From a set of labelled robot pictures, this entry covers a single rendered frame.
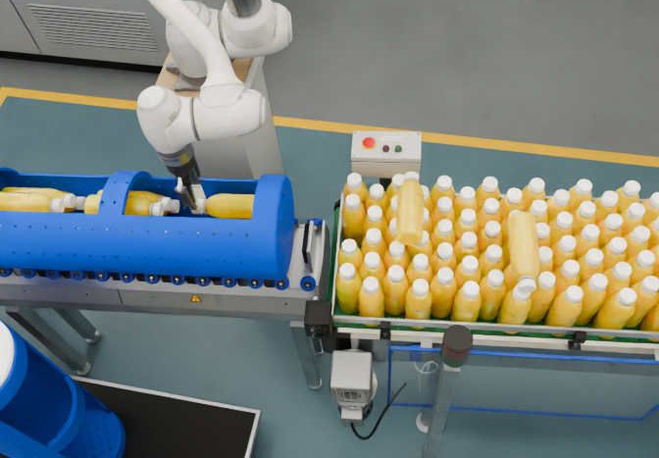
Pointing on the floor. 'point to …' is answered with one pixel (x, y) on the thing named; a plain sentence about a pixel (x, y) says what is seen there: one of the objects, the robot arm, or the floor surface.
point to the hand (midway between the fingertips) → (196, 199)
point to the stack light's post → (440, 409)
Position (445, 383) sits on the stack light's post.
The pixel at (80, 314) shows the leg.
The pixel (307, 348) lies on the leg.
